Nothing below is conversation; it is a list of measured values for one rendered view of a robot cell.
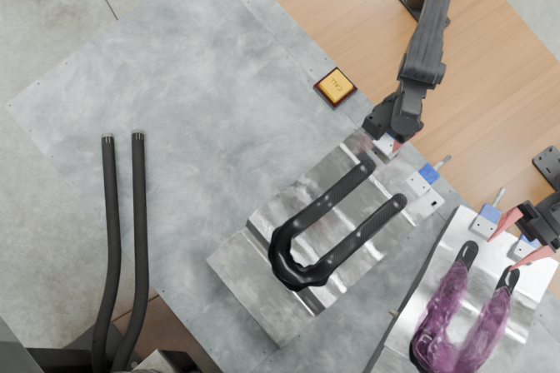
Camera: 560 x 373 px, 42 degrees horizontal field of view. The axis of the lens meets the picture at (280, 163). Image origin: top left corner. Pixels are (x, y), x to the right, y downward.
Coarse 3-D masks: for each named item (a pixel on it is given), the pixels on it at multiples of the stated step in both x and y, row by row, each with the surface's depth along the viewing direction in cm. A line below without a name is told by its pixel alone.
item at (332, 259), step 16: (368, 160) 169; (352, 176) 168; (368, 176) 168; (336, 192) 168; (304, 208) 163; (320, 208) 166; (384, 208) 167; (400, 208) 166; (288, 224) 162; (304, 224) 162; (368, 224) 166; (384, 224) 165; (272, 240) 158; (288, 240) 158; (352, 240) 164; (368, 240) 164; (272, 256) 163; (288, 256) 158; (336, 256) 160; (288, 272) 163; (304, 272) 162; (320, 272) 160; (288, 288) 160
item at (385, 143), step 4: (384, 136) 164; (388, 136) 164; (380, 140) 165; (384, 140) 164; (388, 140) 164; (392, 140) 164; (376, 144) 165; (380, 144) 164; (384, 144) 164; (388, 144) 164; (392, 144) 164; (380, 148) 164; (384, 148) 164; (388, 148) 164; (400, 148) 167; (384, 152) 164; (388, 152) 163; (396, 152) 167; (388, 156) 165; (392, 156) 167
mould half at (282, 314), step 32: (352, 160) 169; (288, 192) 164; (320, 192) 167; (352, 192) 167; (384, 192) 167; (256, 224) 159; (320, 224) 163; (352, 224) 165; (416, 224) 165; (224, 256) 165; (256, 256) 165; (320, 256) 158; (352, 256) 161; (256, 288) 163; (320, 288) 156; (256, 320) 162; (288, 320) 162
